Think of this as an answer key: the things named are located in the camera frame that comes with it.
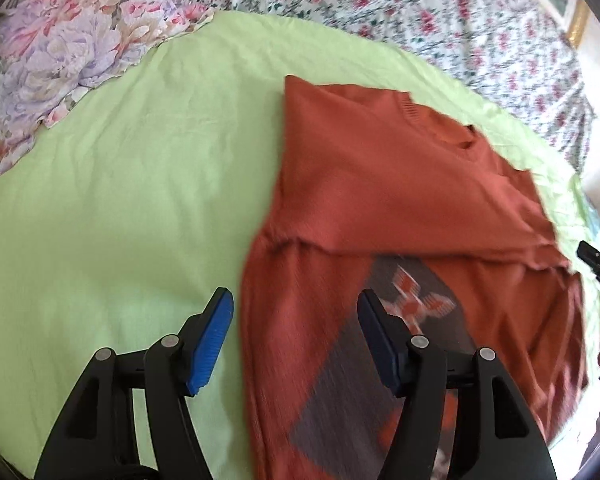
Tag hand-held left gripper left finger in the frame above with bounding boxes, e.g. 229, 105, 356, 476
34, 287, 235, 480

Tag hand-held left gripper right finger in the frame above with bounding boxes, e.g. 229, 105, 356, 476
356, 288, 558, 480

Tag orange knit sweater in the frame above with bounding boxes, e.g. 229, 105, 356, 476
240, 75, 588, 480

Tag light green bed sheet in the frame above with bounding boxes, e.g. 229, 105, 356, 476
0, 10, 600, 480

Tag white red-flowered bedspread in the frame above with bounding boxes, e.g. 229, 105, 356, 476
165, 0, 596, 171

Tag purple floral pillow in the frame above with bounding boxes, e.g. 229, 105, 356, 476
0, 0, 216, 181

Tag gold picture frame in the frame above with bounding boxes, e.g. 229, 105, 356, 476
490, 0, 591, 48

